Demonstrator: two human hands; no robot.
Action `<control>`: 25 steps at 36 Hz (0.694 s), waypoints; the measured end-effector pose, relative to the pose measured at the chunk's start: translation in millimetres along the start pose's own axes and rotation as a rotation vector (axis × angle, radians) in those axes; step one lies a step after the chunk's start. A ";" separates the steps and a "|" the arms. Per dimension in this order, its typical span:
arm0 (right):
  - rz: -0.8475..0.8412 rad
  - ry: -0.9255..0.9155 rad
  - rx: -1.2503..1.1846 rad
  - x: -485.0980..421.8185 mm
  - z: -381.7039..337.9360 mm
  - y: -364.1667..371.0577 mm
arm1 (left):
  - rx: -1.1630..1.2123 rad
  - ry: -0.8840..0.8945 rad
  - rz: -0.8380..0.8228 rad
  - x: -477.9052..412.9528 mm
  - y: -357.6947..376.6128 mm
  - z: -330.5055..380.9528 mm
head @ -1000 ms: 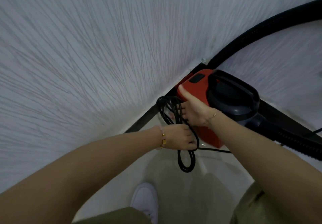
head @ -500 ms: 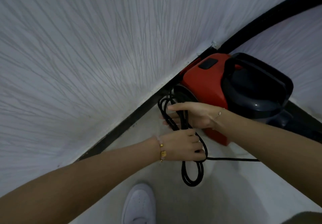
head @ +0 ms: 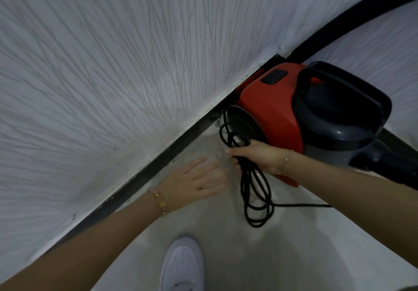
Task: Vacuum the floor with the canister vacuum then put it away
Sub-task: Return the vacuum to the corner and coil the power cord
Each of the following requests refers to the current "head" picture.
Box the person's left hand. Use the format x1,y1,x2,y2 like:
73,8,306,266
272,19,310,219
162,156,230,212

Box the person's right hand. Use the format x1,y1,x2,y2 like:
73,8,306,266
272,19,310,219
226,140,289,176

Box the black power cord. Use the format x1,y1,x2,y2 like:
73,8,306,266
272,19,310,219
219,108,332,229

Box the red and black vacuum cleaner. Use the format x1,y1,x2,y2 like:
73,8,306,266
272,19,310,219
225,0,418,192

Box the person's right forearm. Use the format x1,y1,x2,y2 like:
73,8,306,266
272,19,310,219
283,152,418,268

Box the person's left forearm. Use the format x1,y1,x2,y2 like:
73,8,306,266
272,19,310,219
0,193,165,291

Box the white left shoe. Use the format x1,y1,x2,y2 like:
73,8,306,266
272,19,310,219
159,237,205,291

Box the thin gold bracelet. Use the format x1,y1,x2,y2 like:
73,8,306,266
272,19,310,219
282,150,295,177

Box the gold and pink bead bracelet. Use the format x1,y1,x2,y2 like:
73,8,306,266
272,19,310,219
148,188,168,217

